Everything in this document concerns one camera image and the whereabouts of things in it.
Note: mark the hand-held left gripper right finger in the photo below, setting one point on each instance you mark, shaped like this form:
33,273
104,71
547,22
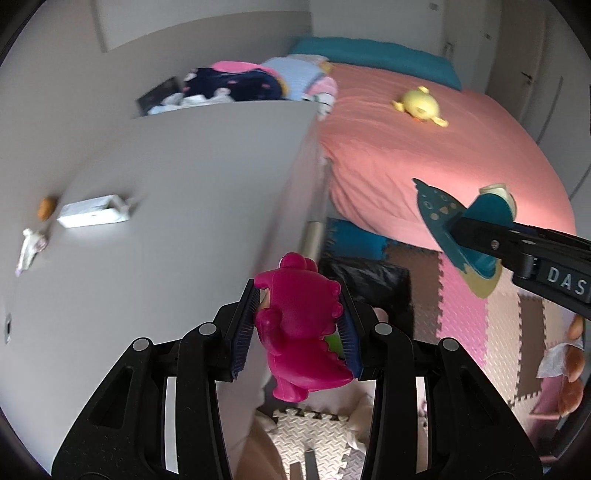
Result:
348,337

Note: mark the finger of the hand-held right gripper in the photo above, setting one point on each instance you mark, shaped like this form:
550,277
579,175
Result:
489,242

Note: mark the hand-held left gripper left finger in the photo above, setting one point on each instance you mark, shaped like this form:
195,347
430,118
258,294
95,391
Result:
244,332

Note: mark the magenta plastic toy figure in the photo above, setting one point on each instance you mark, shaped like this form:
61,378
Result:
300,323

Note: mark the teal rocket plush toy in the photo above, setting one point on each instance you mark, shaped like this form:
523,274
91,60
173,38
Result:
436,212

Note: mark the person's right hand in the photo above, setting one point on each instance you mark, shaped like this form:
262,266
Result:
576,364

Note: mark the black plastic bag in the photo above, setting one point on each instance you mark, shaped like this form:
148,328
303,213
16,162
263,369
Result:
374,281

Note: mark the foam puzzle floor mat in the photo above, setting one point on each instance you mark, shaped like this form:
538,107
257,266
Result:
466,314

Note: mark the white crumpled tissue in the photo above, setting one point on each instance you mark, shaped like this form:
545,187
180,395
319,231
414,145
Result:
551,364

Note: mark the pink bed sheet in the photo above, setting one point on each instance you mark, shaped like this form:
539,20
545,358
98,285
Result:
392,161

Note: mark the yellow plush duck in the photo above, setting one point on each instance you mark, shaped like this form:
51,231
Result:
420,104

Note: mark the white wardrobe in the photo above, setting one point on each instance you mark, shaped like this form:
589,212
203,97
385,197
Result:
531,69

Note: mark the white rectangular box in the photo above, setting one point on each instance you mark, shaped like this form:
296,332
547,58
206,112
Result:
90,213

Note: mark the teal pillow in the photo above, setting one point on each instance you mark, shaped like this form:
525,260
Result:
378,57

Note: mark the pink and white cloth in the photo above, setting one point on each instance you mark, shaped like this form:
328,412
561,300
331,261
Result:
325,90

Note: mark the white crumpled wrapper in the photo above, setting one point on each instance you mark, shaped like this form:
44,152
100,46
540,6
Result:
28,249

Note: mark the small orange object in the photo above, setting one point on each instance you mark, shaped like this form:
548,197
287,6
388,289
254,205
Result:
46,208

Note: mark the dark flat tablet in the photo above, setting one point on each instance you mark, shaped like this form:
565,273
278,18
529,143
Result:
159,94

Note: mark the light blue folded cloth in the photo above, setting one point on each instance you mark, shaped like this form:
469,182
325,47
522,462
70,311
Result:
295,74

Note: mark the wall socket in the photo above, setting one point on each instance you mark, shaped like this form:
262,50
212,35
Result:
7,328

